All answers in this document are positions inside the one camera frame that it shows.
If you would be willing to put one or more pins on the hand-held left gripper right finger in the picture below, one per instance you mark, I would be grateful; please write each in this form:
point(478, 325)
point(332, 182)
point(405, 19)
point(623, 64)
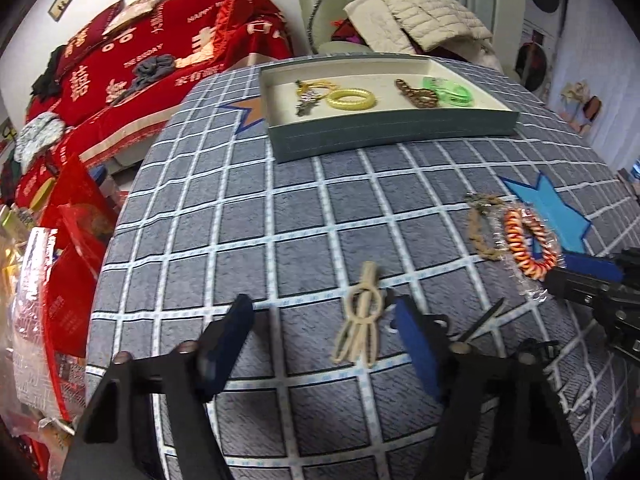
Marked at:
point(417, 345)

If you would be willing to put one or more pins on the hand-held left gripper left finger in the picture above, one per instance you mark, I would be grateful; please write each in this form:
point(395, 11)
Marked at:
point(225, 345)

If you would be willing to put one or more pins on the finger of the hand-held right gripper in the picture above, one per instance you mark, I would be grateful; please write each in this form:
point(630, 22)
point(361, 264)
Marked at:
point(590, 270)

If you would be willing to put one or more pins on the beige hair claw clip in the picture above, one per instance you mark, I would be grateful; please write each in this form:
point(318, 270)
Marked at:
point(362, 310)

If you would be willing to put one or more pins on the shallow grey-green tray box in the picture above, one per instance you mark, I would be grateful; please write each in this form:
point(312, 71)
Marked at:
point(390, 130)

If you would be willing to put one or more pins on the green translucent bangle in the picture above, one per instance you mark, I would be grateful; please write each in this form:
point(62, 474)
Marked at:
point(457, 96)

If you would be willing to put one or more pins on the silver metal hair clip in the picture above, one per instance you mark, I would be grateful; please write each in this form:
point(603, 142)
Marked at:
point(306, 105)

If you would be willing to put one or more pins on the black hair claw clip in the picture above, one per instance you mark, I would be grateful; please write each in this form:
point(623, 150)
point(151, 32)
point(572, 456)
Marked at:
point(487, 317)

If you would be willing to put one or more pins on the grey checkered tablecloth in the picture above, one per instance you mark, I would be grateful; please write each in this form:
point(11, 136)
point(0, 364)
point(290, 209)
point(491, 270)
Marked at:
point(250, 220)

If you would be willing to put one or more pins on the cartoon cardboard figure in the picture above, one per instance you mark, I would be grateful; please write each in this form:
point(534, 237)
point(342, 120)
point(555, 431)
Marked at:
point(582, 107)

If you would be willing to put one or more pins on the red gift bag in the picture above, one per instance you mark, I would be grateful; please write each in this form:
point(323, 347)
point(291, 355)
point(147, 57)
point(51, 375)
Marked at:
point(75, 240)

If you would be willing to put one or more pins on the clear plastic bag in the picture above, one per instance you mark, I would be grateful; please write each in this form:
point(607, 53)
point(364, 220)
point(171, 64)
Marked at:
point(25, 320)

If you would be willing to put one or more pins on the white washing machine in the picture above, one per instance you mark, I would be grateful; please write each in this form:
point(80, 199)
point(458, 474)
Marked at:
point(530, 57)

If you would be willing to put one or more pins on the pale blue-white garment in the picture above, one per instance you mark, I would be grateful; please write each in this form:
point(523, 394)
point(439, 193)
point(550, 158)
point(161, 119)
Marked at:
point(37, 137)

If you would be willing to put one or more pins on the grey garment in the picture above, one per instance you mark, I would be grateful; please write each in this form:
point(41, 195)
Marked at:
point(150, 70)

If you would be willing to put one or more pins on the white down jacket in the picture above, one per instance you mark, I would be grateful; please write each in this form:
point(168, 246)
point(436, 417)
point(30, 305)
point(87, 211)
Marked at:
point(420, 15)

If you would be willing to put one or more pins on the red covered sofa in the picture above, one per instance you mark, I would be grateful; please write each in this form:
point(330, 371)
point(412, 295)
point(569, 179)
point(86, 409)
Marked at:
point(200, 25)

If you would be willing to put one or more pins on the black garment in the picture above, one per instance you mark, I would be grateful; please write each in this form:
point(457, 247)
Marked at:
point(47, 75)

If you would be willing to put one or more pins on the red satin pillow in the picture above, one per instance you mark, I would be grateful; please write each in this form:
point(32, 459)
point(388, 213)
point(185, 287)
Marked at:
point(227, 12)

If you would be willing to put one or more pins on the red embroidered pillow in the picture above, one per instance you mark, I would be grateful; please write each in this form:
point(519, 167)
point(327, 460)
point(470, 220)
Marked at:
point(92, 30)

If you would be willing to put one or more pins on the cream photo print pillow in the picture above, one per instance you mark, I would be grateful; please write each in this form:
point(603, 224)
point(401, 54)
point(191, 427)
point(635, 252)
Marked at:
point(135, 10)

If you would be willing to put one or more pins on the small black picture frame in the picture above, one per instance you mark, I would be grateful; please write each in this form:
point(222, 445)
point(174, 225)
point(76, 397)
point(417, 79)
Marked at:
point(60, 3)

